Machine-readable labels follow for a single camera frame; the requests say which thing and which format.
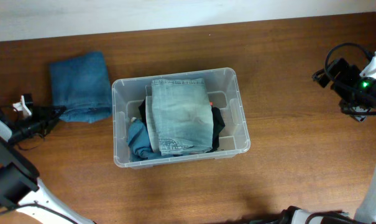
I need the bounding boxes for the dark blue jeans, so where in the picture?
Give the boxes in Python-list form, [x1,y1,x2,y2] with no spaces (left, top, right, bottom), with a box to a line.
[49,52,112,123]

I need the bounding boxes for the small blue cloth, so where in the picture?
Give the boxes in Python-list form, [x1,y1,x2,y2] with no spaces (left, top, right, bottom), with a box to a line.
[127,117,162,162]

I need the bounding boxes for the black garment with red trim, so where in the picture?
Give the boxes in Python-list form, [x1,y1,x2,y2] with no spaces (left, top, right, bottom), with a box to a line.
[138,100,226,153]

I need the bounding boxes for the light blue jeans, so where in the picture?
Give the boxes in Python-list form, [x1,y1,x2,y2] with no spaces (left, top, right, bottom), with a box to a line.
[146,78,214,156]

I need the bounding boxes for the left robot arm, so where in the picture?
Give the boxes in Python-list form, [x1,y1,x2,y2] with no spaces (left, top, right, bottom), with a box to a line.
[0,105,92,223]

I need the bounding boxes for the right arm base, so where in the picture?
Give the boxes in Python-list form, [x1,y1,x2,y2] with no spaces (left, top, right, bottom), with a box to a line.
[247,206,375,224]

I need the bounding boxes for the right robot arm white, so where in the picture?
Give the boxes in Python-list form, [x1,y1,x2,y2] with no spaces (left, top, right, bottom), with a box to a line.
[293,42,376,223]

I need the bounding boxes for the clear plastic storage bin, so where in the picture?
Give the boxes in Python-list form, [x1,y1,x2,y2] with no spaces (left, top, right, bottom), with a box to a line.
[112,67,250,169]

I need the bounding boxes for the right black cable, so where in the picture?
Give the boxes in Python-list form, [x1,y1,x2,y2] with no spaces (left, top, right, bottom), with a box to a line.
[323,42,376,116]

